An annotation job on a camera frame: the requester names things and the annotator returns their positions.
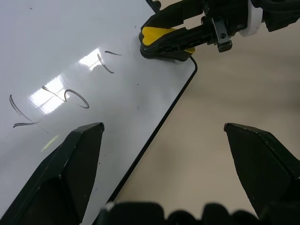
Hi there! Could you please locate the white whiteboard with black frame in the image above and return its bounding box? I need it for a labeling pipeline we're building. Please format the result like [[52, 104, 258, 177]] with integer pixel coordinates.
[[0, 0, 198, 225]]

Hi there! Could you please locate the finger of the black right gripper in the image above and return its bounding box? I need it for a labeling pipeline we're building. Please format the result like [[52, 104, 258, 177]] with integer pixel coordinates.
[[140, 0, 208, 30], [145, 22, 214, 53]]

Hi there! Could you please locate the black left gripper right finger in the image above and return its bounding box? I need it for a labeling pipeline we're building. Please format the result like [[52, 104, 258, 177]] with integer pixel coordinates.
[[223, 122, 300, 219]]

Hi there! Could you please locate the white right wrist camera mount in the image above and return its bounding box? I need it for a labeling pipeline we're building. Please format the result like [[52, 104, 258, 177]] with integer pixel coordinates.
[[238, 0, 263, 38]]

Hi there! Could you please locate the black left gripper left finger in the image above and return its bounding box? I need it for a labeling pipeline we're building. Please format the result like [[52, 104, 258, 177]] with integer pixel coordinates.
[[0, 121, 105, 225]]

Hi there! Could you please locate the yellow and black whiteboard eraser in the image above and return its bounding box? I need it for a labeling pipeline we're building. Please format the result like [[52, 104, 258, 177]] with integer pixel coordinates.
[[139, 26, 196, 63]]

